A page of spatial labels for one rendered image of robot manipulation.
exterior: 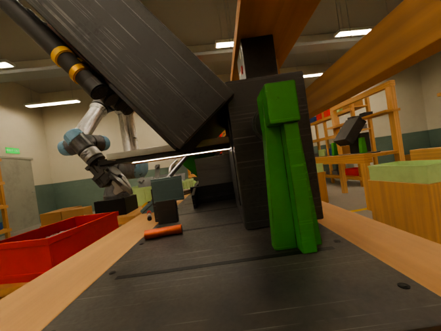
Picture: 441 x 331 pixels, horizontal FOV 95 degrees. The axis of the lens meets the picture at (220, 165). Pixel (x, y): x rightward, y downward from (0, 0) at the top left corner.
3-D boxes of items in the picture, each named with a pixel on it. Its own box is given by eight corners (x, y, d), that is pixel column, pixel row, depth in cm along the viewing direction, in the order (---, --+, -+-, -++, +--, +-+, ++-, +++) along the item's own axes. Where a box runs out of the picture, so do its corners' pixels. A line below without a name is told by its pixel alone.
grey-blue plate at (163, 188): (156, 225, 62) (149, 179, 62) (158, 223, 64) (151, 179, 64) (186, 220, 62) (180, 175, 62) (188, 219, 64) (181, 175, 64)
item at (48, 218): (40, 232, 523) (37, 215, 522) (64, 222, 604) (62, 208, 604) (86, 225, 523) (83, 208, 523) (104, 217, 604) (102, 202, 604)
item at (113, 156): (107, 165, 56) (105, 154, 56) (132, 164, 72) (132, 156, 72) (247, 144, 56) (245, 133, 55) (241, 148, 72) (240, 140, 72)
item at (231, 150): (243, 230, 46) (222, 81, 45) (235, 204, 76) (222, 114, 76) (325, 219, 45) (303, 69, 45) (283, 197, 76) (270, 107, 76)
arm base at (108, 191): (98, 201, 117) (96, 184, 117) (109, 198, 132) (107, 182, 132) (125, 197, 119) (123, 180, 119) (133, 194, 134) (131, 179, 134)
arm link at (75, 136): (84, 127, 90) (68, 125, 81) (102, 145, 90) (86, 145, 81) (74, 140, 91) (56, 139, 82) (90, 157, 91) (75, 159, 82)
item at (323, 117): (361, 187, 500) (348, 96, 499) (308, 180, 748) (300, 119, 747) (381, 184, 505) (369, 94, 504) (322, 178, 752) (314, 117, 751)
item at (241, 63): (245, 79, 74) (239, 39, 74) (240, 95, 91) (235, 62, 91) (278, 74, 74) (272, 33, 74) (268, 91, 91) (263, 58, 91)
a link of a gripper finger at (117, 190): (124, 201, 86) (109, 185, 86) (134, 192, 86) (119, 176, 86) (120, 203, 82) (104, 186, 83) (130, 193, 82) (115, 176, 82)
